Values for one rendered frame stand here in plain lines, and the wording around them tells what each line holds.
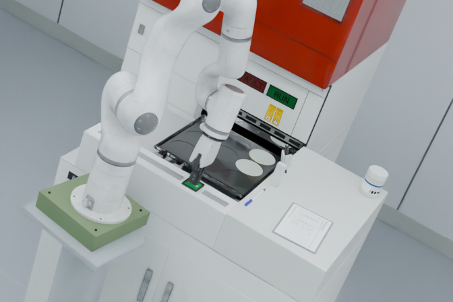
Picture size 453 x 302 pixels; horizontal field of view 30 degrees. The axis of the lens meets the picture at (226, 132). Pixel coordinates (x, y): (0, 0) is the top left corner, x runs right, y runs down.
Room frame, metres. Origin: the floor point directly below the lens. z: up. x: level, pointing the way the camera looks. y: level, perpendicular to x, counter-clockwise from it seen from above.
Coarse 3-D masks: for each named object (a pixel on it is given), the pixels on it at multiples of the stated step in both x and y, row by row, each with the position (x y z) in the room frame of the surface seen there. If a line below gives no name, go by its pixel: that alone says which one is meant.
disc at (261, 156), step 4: (252, 152) 2.69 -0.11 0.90; (256, 152) 2.70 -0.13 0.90; (260, 152) 2.71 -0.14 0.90; (264, 152) 2.72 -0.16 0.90; (252, 156) 2.66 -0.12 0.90; (256, 156) 2.67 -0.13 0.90; (260, 156) 2.68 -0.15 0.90; (264, 156) 2.69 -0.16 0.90; (268, 156) 2.70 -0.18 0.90; (272, 156) 2.71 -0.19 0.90; (256, 160) 2.65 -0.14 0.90; (260, 160) 2.66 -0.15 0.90; (264, 160) 2.67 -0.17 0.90; (268, 160) 2.68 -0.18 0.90; (272, 160) 2.69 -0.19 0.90; (264, 164) 2.64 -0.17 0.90; (268, 164) 2.65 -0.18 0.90
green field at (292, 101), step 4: (272, 88) 2.81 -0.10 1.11; (268, 92) 2.81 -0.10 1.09; (272, 92) 2.81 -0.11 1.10; (276, 92) 2.81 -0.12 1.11; (280, 92) 2.80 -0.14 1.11; (272, 96) 2.81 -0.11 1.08; (276, 96) 2.80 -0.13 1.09; (280, 96) 2.80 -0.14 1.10; (284, 96) 2.79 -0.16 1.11; (288, 96) 2.79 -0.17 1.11; (280, 100) 2.80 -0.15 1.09; (284, 100) 2.79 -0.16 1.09; (288, 100) 2.79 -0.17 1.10; (292, 100) 2.78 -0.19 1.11; (288, 104) 2.79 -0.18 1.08; (292, 104) 2.78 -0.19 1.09; (292, 108) 2.78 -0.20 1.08
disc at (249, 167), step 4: (240, 160) 2.61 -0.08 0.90; (244, 160) 2.62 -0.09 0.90; (248, 160) 2.63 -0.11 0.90; (236, 164) 2.57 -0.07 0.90; (240, 164) 2.58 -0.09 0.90; (244, 164) 2.59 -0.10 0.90; (248, 164) 2.60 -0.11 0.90; (252, 164) 2.61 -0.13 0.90; (256, 164) 2.62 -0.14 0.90; (240, 168) 2.56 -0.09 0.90; (244, 168) 2.57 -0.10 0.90; (248, 168) 2.58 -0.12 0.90; (252, 168) 2.59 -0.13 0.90; (256, 168) 2.60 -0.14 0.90; (260, 168) 2.61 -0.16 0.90; (244, 172) 2.54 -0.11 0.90; (248, 172) 2.55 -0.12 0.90; (252, 172) 2.56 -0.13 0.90; (256, 172) 2.57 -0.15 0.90; (260, 172) 2.58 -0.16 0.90
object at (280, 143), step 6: (198, 108) 2.88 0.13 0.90; (198, 114) 2.88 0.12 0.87; (240, 120) 2.83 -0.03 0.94; (246, 120) 2.83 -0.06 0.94; (246, 126) 2.82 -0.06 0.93; (252, 126) 2.81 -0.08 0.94; (252, 132) 2.81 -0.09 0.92; (258, 132) 2.80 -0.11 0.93; (264, 132) 2.79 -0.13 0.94; (264, 138) 2.79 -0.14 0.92; (270, 138) 2.78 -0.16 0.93; (276, 138) 2.78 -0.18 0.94; (276, 144) 2.77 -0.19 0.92; (282, 144) 2.77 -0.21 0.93; (288, 144) 2.77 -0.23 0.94; (294, 150) 2.75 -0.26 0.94
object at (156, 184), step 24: (96, 144) 2.32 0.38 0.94; (144, 168) 2.26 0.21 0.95; (168, 168) 2.30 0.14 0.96; (144, 192) 2.25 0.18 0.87; (168, 192) 2.23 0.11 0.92; (192, 192) 2.21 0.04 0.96; (216, 192) 2.26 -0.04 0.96; (168, 216) 2.22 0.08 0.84; (192, 216) 2.19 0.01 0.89; (216, 216) 2.17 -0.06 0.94
